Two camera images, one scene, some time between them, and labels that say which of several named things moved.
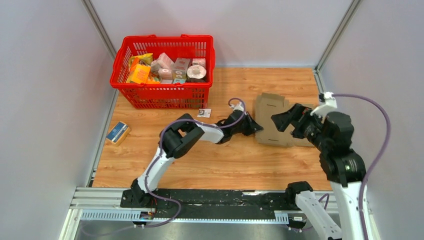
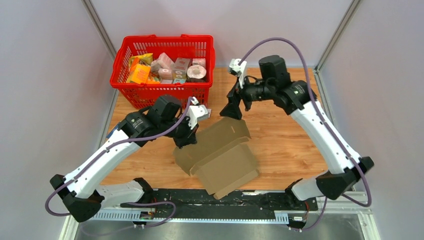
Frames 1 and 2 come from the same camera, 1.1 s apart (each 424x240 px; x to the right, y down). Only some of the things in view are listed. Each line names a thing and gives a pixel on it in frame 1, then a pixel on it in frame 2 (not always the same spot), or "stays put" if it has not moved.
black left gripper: [253, 126] → [189, 137]
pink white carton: [165, 61] stays put
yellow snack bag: [145, 59] stays put
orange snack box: [139, 74] stays put
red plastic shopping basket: [164, 96] stays put
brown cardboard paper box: [266, 105] → [222, 156]
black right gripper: [299, 113] → [232, 109]
